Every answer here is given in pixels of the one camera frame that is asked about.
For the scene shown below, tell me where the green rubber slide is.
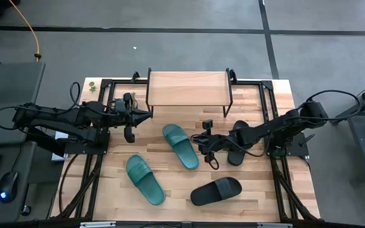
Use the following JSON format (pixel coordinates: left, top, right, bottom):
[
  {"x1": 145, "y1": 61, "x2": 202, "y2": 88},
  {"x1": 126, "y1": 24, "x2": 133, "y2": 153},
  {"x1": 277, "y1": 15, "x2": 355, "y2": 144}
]
[
  {"x1": 125, "y1": 154, "x2": 167, "y2": 206},
  {"x1": 162, "y1": 123, "x2": 200, "y2": 170}
]

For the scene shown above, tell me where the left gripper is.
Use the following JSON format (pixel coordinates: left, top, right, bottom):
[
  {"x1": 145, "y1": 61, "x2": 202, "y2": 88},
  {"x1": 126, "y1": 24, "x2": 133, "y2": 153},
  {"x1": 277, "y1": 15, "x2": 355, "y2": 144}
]
[{"x1": 106, "y1": 92, "x2": 153, "y2": 143}]

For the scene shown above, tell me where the black rubber slide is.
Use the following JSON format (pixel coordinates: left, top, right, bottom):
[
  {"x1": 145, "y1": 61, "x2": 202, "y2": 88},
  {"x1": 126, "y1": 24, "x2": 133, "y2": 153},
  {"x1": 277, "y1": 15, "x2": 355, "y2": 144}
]
[
  {"x1": 226, "y1": 119, "x2": 250, "y2": 167},
  {"x1": 190, "y1": 176, "x2": 243, "y2": 206}
]

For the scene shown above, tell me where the small white box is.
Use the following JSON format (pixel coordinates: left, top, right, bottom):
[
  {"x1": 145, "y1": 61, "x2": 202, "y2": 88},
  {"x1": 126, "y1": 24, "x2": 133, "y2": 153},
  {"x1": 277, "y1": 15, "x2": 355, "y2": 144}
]
[{"x1": 51, "y1": 131, "x2": 70, "y2": 162}]

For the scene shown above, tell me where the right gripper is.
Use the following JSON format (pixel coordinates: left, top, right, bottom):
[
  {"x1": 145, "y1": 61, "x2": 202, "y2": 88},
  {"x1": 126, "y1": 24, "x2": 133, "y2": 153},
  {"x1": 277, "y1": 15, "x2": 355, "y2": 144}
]
[{"x1": 190, "y1": 119, "x2": 236, "y2": 170}]

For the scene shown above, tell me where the black computer mouse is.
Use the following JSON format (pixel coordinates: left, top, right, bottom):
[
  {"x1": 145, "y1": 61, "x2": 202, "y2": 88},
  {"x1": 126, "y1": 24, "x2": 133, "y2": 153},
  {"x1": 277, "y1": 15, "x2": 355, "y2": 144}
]
[{"x1": 0, "y1": 170, "x2": 19, "y2": 204}]

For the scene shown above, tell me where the grey raised desk shelf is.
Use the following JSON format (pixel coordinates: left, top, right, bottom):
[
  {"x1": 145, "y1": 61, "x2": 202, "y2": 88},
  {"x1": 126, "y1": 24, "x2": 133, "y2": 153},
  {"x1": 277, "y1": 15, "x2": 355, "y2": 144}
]
[{"x1": 0, "y1": 61, "x2": 46, "y2": 146}]

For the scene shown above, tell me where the silver metal bracket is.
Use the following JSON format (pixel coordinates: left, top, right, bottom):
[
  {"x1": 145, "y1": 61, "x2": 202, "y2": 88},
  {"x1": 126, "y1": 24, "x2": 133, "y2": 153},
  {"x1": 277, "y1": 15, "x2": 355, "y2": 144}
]
[
  {"x1": 257, "y1": 222, "x2": 293, "y2": 228},
  {"x1": 80, "y1": 221, "x2": 117, "y2": 228}
]

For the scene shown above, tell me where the orange cable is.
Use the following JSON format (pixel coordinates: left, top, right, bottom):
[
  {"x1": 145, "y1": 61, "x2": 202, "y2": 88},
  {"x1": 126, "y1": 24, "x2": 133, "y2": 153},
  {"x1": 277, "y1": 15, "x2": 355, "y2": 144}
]
[{"x1": 8, "y1": 0, "x2": 42, "y2": 63}]

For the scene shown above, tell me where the grey side table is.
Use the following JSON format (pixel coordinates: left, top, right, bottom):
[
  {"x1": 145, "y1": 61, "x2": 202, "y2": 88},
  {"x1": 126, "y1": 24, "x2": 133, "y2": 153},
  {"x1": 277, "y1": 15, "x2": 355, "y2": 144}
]
[{"x1": 330, "y1": 79, "x2": 365, "y2": 184}]

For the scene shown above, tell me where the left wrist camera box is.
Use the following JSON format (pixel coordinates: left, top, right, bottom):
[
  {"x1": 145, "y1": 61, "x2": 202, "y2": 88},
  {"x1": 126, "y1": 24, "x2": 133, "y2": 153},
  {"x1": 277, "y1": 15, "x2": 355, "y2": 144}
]
[{"x1": 114, "y1": 98, "x2": 127, "y2": 111}]

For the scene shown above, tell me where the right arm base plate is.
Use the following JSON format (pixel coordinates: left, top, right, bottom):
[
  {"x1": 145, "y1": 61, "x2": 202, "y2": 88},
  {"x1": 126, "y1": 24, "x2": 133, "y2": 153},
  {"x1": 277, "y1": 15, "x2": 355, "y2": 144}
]
[{"x1": 266, "y1": 131, "x2": 310, "y2": 158}]

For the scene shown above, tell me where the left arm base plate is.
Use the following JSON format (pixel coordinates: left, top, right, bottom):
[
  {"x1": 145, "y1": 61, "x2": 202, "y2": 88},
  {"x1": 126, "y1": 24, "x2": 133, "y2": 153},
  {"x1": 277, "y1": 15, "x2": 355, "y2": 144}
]
[{"x1": 62, "y1": 126, "x2": 111, "y2": 156}]

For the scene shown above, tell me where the right gripper thin cable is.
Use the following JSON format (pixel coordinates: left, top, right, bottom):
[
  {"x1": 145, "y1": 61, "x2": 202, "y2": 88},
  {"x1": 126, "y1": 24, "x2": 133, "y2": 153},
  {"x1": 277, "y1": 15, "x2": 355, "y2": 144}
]
[{"x1": 190, "y1": 133, "x2": 267, "y2": 171}]

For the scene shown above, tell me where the brown cable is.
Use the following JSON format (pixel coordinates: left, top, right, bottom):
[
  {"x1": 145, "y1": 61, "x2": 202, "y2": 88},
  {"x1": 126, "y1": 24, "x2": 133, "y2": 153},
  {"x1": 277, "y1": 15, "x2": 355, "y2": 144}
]
[{"x1": 58, "y1": 153, "x2": 79, "y2": 213}]

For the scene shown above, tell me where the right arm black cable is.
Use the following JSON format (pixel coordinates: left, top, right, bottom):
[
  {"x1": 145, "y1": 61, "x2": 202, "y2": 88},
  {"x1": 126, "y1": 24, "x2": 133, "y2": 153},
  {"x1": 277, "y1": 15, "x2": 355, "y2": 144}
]
[{"x1": 296, "y1": 89, "x2": 361, "y2": 125}]

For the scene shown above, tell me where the wooden shelf with black frame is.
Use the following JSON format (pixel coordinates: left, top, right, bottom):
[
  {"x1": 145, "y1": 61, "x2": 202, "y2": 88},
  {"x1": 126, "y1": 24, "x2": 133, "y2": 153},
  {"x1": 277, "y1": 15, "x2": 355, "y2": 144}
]
[{"x1": 146, "y1": 66, "x2": 234, "y2": 118}]

